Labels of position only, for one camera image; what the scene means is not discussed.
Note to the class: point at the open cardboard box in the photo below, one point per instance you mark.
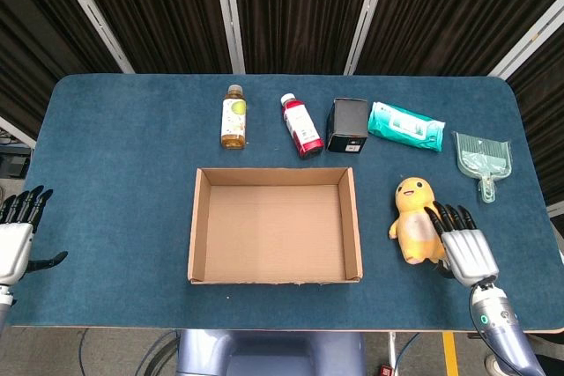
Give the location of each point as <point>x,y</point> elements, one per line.
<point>275,226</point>

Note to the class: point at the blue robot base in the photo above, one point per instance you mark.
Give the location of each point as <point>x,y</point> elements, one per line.
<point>269,354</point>

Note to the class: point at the green plastic dustpan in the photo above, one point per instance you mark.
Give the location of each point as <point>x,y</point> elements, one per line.
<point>481,158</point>

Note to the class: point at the yellow plush toy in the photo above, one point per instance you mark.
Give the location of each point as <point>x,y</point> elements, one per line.
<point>416,222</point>

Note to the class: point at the yellow tea bottle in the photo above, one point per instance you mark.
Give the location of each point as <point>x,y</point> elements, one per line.
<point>233,118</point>

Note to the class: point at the green wet wipes pack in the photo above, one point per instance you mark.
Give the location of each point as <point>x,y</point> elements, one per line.
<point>405,126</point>

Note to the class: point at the white shoe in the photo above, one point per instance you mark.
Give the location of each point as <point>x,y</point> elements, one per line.
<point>492,365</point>

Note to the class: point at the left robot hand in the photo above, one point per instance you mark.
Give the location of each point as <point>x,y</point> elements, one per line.
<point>15,235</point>

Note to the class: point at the black curtain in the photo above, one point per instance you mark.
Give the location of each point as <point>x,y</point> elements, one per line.
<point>295,10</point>

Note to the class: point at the black carton box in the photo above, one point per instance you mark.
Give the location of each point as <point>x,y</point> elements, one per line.
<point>348,126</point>

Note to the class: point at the small red device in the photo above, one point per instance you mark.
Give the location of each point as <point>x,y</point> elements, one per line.
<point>387,370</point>

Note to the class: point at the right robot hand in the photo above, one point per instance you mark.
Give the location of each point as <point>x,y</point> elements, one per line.
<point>468,252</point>

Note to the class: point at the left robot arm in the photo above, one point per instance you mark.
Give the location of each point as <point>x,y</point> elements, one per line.
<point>3,305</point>

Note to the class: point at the blue table mat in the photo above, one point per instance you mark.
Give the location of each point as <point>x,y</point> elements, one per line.
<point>132,217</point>

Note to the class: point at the red juice bottle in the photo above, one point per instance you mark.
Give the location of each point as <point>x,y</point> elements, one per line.
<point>301,127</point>

